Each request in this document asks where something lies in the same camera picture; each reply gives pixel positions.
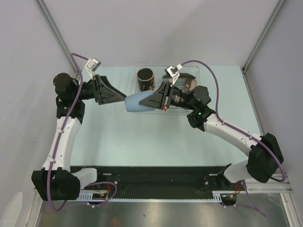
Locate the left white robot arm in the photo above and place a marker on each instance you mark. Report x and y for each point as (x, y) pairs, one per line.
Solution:
(55, 182)

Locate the clear wire dish rack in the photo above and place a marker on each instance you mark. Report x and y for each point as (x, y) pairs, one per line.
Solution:
(196, 98)

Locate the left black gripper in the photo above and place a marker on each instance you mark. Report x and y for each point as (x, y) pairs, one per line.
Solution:
(101, 85)

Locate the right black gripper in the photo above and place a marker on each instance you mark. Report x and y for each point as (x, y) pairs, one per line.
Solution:
(161, 99)

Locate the black floral square plate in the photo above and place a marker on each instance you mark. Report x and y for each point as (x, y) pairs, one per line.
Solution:
(181, 76)

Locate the brown patterned bowl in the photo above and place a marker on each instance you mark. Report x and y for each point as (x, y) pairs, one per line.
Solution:
(189, 85)

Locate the light blue cup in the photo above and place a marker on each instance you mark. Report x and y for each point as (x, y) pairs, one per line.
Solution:
(132, 102)

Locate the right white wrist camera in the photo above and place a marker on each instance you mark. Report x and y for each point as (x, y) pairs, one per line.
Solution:
(173, 73)

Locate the black skull mug red inside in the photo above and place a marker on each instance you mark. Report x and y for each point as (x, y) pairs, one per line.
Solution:
(145, 79)

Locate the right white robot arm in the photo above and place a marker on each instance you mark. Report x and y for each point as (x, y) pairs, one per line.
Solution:
(263, 153)

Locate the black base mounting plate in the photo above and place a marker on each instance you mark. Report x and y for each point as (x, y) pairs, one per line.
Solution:
(167, 183)

